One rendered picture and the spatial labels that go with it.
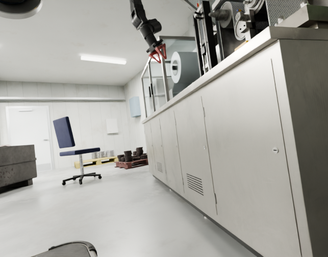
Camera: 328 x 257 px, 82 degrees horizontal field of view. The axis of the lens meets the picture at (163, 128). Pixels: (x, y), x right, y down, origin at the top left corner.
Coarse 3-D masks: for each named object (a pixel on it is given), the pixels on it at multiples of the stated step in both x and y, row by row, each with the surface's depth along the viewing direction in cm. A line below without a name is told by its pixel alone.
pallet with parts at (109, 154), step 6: (108, 150) 656; (96, 156) 656; (102, 156) 665; (108, 156) 650; (114, 156) 661; (78, 162) 589; (84, 162) 577; (96, 162) 594; (102, 162) 648; (108, 162) 620; (78, 168) 568
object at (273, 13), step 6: (270, 0) 92; (276, 0) 93; (270, 6) 91; (276, 6) 92; (282, 6) 93; (288, 6) 94; (294, 6) 95; (270, 12) 91; (276, 12) 92; (282, 12) 93; (288, 12) 94; (294, 12) 95; (270, 18) 91; (276, 18) 92; (270, 24) 90
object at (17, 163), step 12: (0, 156) 322; (12, 156) 343; (24, 156) 367; (0, 168) 320; (12, 168) 340; (24, 168) 363; (36, 168) 389; (0, 180) 317; (12, 180) 337; (24, 180) 361
